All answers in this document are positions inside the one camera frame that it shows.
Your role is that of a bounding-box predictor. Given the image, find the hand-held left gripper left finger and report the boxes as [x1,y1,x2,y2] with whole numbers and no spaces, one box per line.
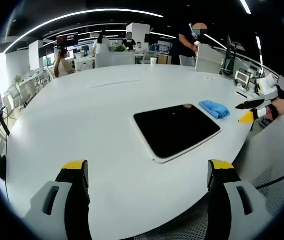
[21,159,92,240]

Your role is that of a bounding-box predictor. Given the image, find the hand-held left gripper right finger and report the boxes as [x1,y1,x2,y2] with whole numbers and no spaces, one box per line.
[207,159,270,240]

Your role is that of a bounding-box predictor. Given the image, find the blue cleaning cloth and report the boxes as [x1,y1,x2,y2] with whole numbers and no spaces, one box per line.
[198,100,231,120]

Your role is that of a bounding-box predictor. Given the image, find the black tablet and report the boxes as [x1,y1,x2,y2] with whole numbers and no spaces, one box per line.
[133,103,222,165]

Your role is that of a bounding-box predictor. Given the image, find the grey mesh chair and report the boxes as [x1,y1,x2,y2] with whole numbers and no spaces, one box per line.
[141,116,284,240]

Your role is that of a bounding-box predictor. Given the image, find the white square pillar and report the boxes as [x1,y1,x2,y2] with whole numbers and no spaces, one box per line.
[126,22,150,51]

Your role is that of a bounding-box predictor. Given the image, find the black cable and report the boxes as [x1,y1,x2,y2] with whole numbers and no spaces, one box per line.
[254,162,284,190]
[0,109,11,203]

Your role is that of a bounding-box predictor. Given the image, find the wall screen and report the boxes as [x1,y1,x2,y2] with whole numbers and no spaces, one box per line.
[56,32,79,47]

